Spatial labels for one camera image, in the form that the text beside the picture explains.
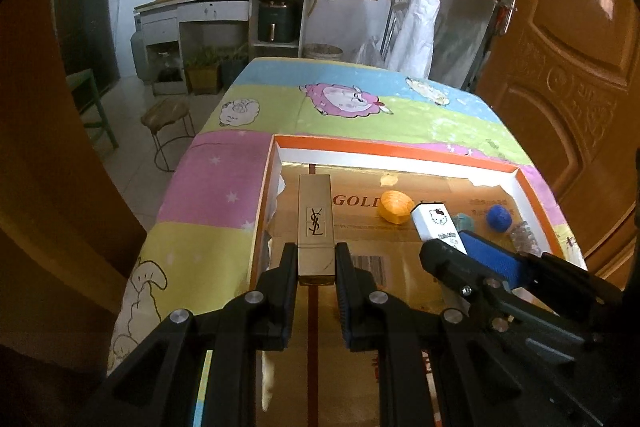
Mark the white rectangular box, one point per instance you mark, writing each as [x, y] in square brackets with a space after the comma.
[435, 224]

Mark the cartoon printed blanket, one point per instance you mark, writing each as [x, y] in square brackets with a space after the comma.
[350, 127]

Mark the dark cabinet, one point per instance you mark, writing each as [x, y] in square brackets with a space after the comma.
[85, 22]

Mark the large orange ribbed cap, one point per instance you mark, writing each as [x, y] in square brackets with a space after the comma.
[395, 206]

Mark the brown wooden door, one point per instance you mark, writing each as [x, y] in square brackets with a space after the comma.
[565, 82]

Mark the blue bottle cap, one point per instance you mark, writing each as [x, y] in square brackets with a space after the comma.
[498, 217]

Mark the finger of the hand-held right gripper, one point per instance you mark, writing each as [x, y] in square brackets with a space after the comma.
[492, 257]
[450, 264]

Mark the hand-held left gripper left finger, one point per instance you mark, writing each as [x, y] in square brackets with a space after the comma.
[285, 292]

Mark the round wooden stool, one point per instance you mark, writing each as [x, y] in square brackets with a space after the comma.
[165, 112]

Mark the gold lipstick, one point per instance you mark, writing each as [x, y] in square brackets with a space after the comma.
[315, 217]

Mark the shallow cardboard box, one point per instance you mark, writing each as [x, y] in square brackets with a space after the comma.
[360, 237]

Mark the green chair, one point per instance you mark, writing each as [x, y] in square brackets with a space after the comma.
[87, 107]

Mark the clear plastic sheet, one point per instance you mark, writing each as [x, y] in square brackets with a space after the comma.
[465, 37]

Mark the crate with plants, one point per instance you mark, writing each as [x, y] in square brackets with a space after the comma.
[202, 74]

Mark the black air fryer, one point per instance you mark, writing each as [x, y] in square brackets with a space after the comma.
[277, 22]

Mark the kitchen counter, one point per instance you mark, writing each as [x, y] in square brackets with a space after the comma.
[210, 9]

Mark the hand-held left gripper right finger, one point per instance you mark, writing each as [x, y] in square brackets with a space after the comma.
[346, 297]

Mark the wooden door frame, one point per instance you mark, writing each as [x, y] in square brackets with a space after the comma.
[60, 232]

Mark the white plastic roll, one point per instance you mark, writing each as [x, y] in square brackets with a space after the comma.
[415, 32]

